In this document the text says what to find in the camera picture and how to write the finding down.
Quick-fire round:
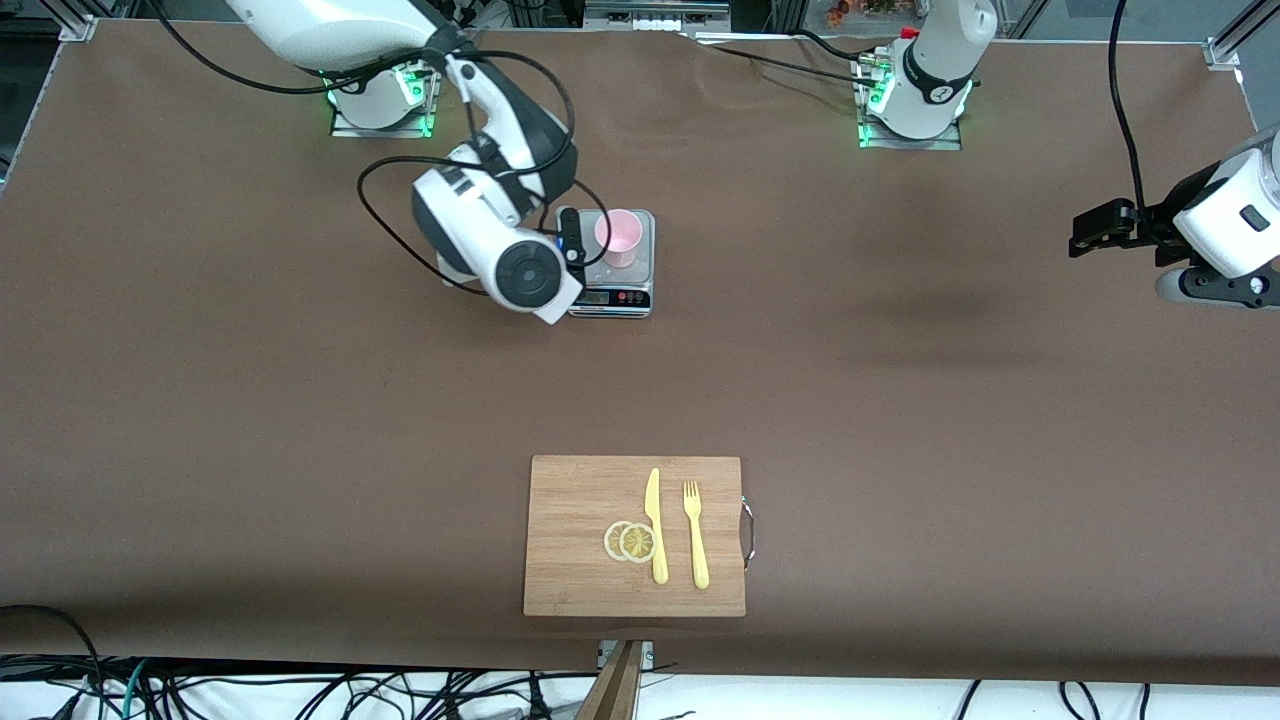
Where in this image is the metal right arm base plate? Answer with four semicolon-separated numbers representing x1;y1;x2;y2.
330;68;438;139

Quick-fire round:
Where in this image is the silver digital kitchen scale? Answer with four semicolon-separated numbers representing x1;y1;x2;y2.
566;208;657;319

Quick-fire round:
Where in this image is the pink plastic cup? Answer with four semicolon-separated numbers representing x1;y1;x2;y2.
594;208;644;269

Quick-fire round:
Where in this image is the wooden cutting board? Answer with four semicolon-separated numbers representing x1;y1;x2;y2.
523;455;757;618

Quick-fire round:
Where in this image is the yellow plastic fork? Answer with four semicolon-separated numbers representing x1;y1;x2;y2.
683;480;711;590

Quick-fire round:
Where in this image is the wooden post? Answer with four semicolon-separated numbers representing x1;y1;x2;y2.
575;640;646;720

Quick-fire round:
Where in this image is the yellow plastic knife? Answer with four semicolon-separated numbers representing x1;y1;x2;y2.
644;467;669;586

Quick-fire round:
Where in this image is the teal floor cable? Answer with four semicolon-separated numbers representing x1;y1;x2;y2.
98;660;153;720

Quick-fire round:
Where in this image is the black table cable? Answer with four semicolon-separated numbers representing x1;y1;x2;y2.
695;40;883;89
795;28;881;67

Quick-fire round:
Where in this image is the white power strip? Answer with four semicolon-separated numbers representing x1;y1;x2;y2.
588;5;731;33

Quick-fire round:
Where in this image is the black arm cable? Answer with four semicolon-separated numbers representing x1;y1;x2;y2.
150;0;613;293
1106;0;1149;219

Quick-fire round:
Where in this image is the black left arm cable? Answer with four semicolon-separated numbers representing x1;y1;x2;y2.
1106;0;1149;219

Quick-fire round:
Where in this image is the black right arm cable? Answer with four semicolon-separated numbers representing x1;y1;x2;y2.
150;0;613;293

